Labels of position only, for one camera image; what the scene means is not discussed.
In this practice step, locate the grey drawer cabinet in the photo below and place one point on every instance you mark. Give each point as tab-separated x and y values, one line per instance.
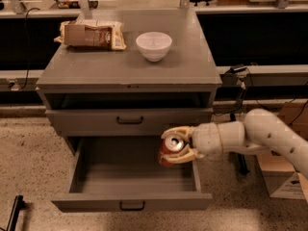
186	77

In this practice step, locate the black bar bottom left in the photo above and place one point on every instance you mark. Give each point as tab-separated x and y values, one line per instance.
18	205

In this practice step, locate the closed grey middle drawer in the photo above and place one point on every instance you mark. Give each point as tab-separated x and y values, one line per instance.
123	122

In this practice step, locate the brown chip bag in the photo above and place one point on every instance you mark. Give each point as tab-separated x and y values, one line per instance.
92	34

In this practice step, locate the white ceramic bowl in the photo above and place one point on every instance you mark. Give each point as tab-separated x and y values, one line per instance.
153	45

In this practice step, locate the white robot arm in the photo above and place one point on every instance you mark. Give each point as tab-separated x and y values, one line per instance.
261	131

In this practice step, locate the open grey bottom drawer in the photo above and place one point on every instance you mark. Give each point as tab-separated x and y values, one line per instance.
122	174

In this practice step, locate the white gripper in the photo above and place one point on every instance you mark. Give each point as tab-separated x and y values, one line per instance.
206	139

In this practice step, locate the brown cardboard box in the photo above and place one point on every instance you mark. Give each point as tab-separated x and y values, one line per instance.
281	179

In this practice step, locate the red coke can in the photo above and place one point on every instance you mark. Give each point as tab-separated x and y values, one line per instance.
170	145

